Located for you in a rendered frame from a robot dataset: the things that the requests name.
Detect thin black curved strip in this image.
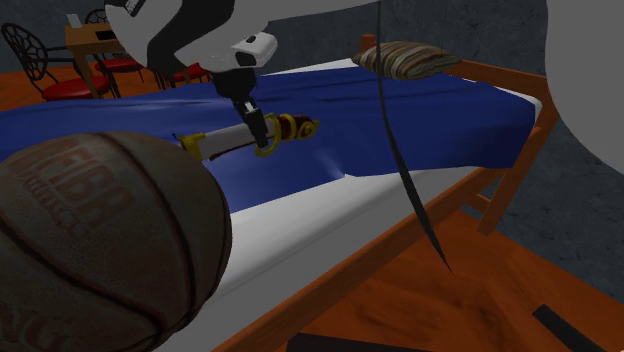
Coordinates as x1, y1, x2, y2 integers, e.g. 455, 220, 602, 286
374, 0, 457, 278

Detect brown basketball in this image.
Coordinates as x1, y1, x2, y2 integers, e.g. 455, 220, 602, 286
0, 129, 235, 352

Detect black wire chair red seat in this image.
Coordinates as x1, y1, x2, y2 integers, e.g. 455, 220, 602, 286
154, 62, 214, 90
0, 22, 122, 103
84, 8, 147, 85

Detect wooden table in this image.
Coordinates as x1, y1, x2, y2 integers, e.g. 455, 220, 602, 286
64, 12, 129, 100

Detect blue blanket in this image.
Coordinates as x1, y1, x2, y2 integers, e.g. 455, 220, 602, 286
0, 65, 538, 216

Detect white sheathed dagger gold fittings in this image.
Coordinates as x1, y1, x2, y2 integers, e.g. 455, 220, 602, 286
172, 112, 321, 164

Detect striped brown pillow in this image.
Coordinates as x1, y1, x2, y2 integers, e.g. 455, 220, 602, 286
351, 40, 463, 82

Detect wooden bed white mattress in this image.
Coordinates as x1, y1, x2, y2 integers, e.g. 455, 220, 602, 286
0, 33, 562, 352

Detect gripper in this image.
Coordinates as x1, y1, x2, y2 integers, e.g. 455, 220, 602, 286
212, 67, 272, 150

